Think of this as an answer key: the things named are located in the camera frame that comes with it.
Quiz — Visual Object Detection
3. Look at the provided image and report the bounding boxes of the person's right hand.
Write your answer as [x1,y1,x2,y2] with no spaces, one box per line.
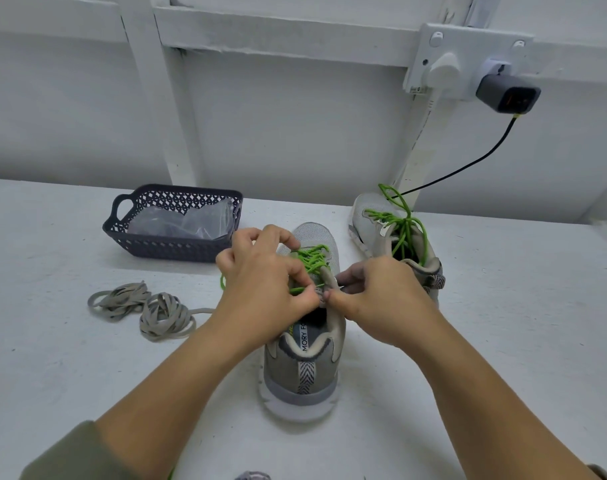
[324,257,452,351]

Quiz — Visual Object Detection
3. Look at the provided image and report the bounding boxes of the person's left hand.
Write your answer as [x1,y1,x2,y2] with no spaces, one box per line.
[211,225,323,351]

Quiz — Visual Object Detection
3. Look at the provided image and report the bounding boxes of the green shoelace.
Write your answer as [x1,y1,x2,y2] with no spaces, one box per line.
[364,183,431,268]
[219,245,333,296]

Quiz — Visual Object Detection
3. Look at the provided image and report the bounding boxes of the gray sneaker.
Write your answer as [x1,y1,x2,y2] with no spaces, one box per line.
[348,191,447,308]
[258,221,348,424]

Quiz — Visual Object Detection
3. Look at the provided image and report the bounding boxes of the clear plastic bag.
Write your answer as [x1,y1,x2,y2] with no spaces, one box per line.
[128,197,239,241]

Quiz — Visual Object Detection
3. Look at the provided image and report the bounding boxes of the person's right forearm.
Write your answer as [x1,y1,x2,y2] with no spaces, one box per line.
[414,319,607,480]

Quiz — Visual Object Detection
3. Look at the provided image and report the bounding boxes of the person's left forearm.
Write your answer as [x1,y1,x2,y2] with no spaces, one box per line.
[18,329,249,480]

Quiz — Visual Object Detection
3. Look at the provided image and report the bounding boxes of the dark plastic lattice basket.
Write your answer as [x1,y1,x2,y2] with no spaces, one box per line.
[102,185,245,263]

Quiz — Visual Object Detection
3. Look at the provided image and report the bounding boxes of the white plug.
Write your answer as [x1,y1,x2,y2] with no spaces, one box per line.
[426,51,465,94]

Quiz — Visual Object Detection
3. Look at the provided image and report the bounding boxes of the gray charger adapter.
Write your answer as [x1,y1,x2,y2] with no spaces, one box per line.
[476,73,542,115]

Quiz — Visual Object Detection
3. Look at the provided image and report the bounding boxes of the black cable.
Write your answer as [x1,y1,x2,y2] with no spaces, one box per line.
[396,113,521,198]

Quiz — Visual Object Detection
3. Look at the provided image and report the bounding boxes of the white cable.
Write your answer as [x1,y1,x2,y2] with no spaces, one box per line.
[388,91,440,191]

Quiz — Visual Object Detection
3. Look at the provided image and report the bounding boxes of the white wall socket plate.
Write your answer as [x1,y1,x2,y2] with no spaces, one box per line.
[404,23,537,101]

